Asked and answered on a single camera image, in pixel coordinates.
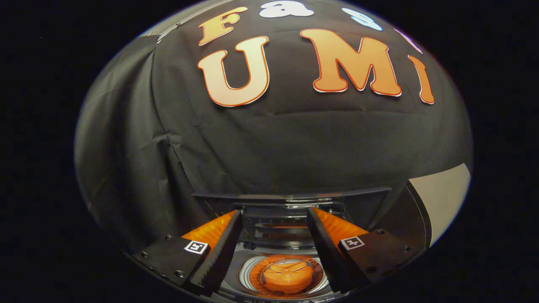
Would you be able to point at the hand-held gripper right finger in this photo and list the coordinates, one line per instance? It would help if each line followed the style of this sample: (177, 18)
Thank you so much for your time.
(326, 252)

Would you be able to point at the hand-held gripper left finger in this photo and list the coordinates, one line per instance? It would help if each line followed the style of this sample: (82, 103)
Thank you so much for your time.
(221, 252)

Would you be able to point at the yellow polo shirt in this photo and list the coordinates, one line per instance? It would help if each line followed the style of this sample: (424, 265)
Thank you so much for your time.
(288, 280)

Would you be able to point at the grey top-load washing machine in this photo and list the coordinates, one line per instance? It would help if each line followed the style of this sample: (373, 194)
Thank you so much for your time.
(278, 223)

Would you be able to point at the black backdrop cloth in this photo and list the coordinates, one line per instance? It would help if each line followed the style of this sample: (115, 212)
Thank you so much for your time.
(294, 143)

